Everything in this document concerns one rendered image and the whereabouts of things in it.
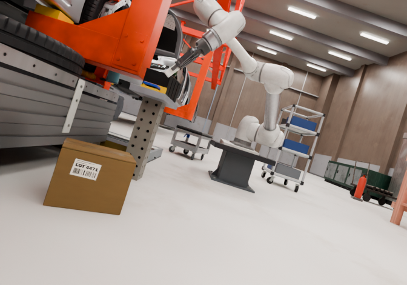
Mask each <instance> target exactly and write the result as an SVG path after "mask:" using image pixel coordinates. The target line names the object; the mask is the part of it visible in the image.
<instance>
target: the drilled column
mask: <svg viewBox="0 0 407 285"><path fill-rule="evenodd" d="M165 105H166V104H164V103H163V102H160V101H157V100H155V99H151V98H147V97H145V96H144V97H143V100H142V103H141V106H140V109H139V112H138V114H137V118H136V122H135V124H134V127H133V131H132V133H131V136H130V140H129V142H128V146H127V149H126V152H128V153H130V154H131V156H133V157H134V160H135V161H136V162H137V163H136V167H135V170H134V174H133V177H132V179H133V180H135V181H137V180H139V179H141V178H142V175H143V173H144V170H145V166H146V164H147V161H148V157H149V155H150V151H151V148H152V145H153V142H154V139H155V136H156V133H157V130H158V127H159V123H160V120H161V117H162V114H163V112H164V108H165Z"/></svg>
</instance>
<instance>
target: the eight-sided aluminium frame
mask: <svg viewBox="0 0 407 285"><path fill-rule="evenodd" d="M125 5H127V7H130V5H131V1H130V0H121V1H119V2H116V1H113V0H109V1H108V2H106V3H105V4H104V6H103V10H102V13H101V17H103V16H107V15H110V14H112V13H114V11H115V10H117V9H118V8H120V7H122V6H125ZM101 17H100V18H101Z"/></svg>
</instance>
